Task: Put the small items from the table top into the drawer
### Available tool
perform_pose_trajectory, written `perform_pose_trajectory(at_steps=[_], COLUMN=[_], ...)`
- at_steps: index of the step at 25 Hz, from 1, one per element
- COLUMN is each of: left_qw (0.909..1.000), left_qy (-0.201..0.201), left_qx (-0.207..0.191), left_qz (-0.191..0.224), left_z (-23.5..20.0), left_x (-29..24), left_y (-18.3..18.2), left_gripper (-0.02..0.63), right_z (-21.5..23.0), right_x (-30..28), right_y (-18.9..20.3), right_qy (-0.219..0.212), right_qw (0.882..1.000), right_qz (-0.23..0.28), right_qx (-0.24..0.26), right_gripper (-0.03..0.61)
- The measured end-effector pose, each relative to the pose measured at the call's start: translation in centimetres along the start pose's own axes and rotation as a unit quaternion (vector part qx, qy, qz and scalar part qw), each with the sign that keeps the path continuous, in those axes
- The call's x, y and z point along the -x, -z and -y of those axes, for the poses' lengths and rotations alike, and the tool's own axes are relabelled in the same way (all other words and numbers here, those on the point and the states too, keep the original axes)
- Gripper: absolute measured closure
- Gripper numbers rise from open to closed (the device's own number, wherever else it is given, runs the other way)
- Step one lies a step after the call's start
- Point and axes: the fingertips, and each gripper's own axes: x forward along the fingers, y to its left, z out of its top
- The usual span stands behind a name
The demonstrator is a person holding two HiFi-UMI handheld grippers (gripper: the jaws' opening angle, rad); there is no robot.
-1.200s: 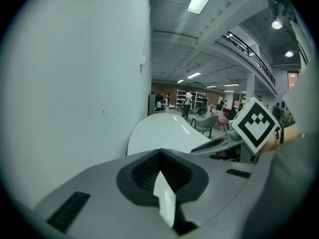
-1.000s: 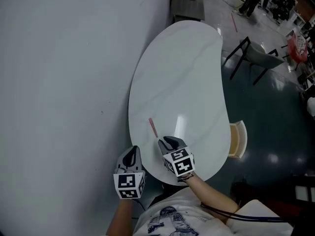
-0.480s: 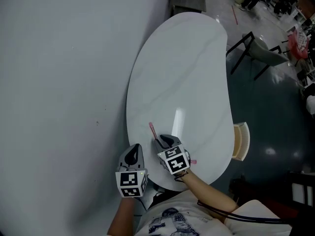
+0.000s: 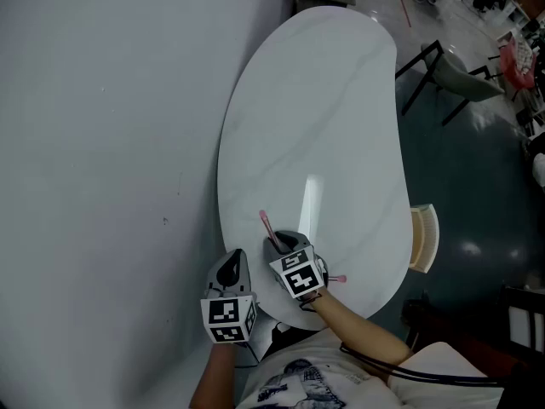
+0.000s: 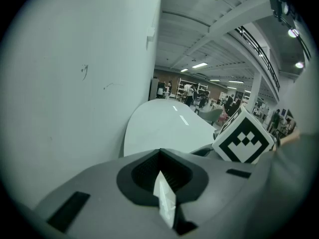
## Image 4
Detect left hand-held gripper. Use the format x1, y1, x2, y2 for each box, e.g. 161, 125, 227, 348
200, 248, 260, 344

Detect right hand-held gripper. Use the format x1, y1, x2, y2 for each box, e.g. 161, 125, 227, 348
262, 229, 330, 301

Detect white wooden desk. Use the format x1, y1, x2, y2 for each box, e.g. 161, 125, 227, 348
216, 5, 412, 331

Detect large wooden drawer fluted front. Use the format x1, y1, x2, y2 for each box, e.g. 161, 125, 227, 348
409, 203, 441, 275

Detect person's left forearm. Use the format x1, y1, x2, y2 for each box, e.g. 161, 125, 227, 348
189, 341, 238, 409

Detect person's right forearm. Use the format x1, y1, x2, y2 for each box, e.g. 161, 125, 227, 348
312, 287, 415, 369

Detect person's black trousers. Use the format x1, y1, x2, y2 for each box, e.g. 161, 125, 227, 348
271, 320, 325, 349

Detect person's white printed shirt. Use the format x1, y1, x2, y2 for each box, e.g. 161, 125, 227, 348
236, 328, 502, 409

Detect brown wooden stair banister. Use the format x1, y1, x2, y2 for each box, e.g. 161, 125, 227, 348
399, 286, 545, 383

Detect grey chair black legs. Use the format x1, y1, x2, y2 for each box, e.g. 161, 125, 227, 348
394, 39, 507, 128

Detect black-framed white seat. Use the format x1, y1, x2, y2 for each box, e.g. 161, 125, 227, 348
502, 286, 545, 352

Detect pink armchair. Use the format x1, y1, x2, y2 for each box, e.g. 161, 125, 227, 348
488, 31, 539, 102

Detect black wrist cord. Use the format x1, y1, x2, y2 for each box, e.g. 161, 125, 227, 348
298, 292, 324, 313

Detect dark blue cable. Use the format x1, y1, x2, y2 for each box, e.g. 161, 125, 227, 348
339, 342, 514, 389

